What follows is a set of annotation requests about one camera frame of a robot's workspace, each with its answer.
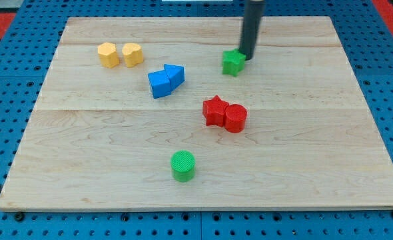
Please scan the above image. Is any green cylinder block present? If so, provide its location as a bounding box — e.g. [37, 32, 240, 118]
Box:
[170, 150, 196, 182]

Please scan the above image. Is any yellow heart block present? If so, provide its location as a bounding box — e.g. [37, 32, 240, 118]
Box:
[122, 43, 144, 68]

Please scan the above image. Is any yellow hexagon block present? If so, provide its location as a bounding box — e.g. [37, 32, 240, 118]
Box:
[97, 42, 120, 68]

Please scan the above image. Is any red star block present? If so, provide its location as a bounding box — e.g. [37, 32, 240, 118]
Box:
[202, 95, 229, 127]

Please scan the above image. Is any blue triangle block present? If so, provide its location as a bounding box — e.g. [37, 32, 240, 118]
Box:
[164, 64, 185, 91]

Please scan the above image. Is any light wooden board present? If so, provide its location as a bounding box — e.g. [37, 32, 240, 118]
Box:
[0, 16, 393, 212]

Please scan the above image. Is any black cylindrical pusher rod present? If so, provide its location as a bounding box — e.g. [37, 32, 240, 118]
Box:
[238, 0, 266, 61]

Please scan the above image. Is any blue cube block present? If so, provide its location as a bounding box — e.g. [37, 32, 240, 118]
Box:
[148, 70, 171, 99]

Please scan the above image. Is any green star block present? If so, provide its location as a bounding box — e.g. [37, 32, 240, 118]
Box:
[222, 49, 246, 77]

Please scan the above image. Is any red cylinder block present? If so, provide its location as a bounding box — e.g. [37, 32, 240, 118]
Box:
[224, 104, 247, 133]

